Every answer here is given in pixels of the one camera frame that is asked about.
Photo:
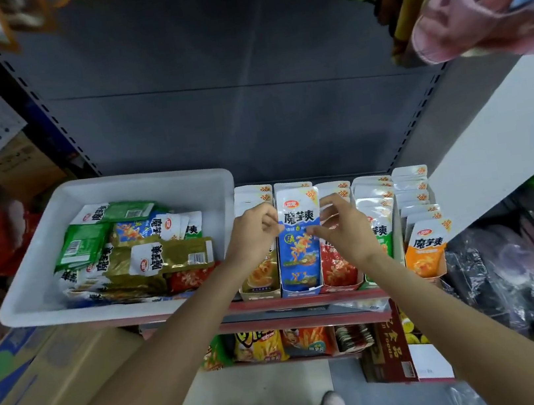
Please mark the row of orange chip bags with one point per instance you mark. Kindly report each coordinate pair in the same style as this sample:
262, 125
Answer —
278, 345

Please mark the person's right forearm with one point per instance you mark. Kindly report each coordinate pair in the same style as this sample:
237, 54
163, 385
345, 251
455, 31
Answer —
486, 327

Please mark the blue print cardboard carton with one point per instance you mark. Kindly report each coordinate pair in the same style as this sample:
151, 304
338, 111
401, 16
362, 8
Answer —
59, 381

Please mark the red plastic bag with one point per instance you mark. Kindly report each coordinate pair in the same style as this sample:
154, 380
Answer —
12, 238

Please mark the yellow snack packets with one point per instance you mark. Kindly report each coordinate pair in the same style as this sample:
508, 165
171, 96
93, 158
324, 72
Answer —
414, 328

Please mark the red display box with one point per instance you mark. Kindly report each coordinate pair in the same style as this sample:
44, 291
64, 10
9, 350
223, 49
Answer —
345, 286

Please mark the plain brown cardboard carton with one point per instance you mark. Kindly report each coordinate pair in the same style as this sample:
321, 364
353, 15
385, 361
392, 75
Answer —
22, 166

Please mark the gold display box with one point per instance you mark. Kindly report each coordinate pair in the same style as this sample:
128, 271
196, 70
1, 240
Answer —
246, 195

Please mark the person's left hand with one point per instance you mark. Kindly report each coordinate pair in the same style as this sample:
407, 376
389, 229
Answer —
252, 239

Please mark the person's right hand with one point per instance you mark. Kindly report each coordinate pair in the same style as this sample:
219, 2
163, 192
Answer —
349, 235

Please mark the black plastic wrapped bundle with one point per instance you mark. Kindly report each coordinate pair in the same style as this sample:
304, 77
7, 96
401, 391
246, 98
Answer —
518, 277

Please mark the hanging yellow green snack bags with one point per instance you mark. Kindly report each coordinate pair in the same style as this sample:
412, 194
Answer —
397, 0

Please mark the white plastic bin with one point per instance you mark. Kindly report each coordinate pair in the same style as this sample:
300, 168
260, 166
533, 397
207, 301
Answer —
29, 285

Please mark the person's left forearm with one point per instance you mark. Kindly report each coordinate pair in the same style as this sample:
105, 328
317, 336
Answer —
153, 377

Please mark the orange display box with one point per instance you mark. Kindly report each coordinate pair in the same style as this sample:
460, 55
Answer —
427, 236

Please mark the dark red white-label carton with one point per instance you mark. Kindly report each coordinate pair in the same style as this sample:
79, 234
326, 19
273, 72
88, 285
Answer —
391, 361

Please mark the pile of snack packets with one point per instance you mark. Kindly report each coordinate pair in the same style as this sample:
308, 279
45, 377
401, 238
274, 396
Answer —
126, 261

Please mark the blue display box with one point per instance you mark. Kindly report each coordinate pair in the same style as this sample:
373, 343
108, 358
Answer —
305, 292

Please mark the green display box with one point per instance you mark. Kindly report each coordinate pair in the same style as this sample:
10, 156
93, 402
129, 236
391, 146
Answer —
373, 189

